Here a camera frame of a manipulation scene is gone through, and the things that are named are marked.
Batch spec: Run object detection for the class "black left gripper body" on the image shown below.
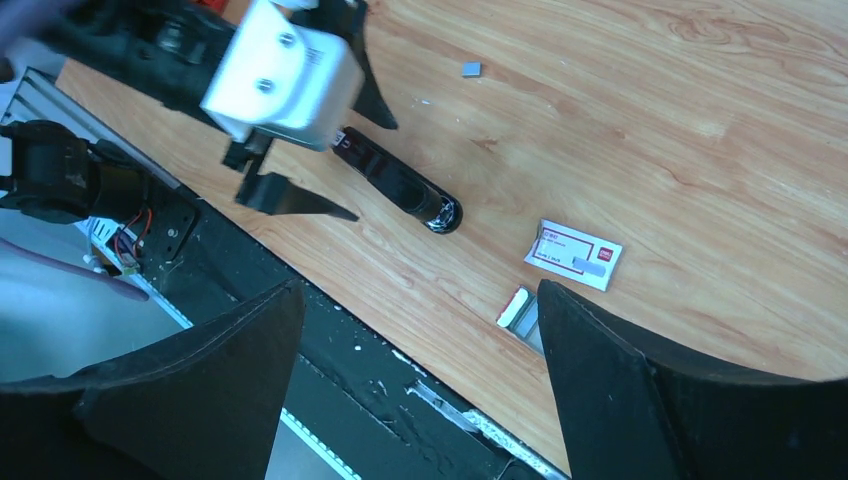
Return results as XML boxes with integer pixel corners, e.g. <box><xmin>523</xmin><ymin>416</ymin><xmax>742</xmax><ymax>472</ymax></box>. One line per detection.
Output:
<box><xmin>39</xmin><ymin>0</ymin><xmax>372</xmax><ymax>174</ymax></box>

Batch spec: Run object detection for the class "small staple box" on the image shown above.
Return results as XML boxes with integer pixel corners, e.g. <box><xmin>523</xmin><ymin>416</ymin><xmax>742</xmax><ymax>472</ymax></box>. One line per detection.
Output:
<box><xmin>524</xmin><ymin>219</ymin><xmax>623</xmax><ymax>292</ymax></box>

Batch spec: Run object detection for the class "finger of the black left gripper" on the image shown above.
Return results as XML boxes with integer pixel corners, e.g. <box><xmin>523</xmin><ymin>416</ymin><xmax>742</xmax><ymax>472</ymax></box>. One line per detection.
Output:
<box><xmin>331</xmin><ymin>0</ymin><xmax>399</xmax><ymax>130</ymax></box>
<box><xmin>222</xmin><ymin>132</ymin><xmax>359</xmax><ymax>222</ymax></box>

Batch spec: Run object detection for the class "small loose staple piece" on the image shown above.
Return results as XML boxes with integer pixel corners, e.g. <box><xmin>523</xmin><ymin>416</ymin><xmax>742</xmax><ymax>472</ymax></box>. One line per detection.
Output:
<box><xmin>461</xmin><ymin>62</ymin><xmax>483</xmax><ymax>78</ymax></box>

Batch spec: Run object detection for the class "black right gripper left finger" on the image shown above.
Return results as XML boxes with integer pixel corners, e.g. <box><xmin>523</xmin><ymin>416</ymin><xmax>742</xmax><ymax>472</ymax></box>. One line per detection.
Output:
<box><xmin>1</xmin><ymin>281</ymin><xmax>305</xmax><ymax>479</ymax></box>

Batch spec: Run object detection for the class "black stapler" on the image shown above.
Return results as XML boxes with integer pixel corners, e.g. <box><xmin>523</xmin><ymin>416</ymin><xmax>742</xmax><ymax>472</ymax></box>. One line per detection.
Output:
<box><xmin>331</xmin><ymin>126</ymin><xmax>463</xmax><ymax>235</ymax></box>

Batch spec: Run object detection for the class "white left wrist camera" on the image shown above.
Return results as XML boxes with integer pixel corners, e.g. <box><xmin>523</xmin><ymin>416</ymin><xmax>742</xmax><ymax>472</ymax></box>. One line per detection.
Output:
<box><xmin>200</xmin><ymin>1</ymin><xmax>364</xmax><ymax>151</ymax></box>

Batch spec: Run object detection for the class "strip of staples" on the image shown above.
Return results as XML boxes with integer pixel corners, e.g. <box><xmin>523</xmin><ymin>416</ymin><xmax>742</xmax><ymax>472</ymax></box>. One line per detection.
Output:
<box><xmin>496</xmin><ymin>286</ymin><xmax>544</xmax><ymax>356</ymax></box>

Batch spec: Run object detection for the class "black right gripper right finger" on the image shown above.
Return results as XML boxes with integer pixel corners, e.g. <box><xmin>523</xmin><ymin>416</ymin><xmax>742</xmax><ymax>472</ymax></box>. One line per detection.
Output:
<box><xmin>537</xmin><ymin>280</ymin><xmax>847</xmax><ymax>479</ymax></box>

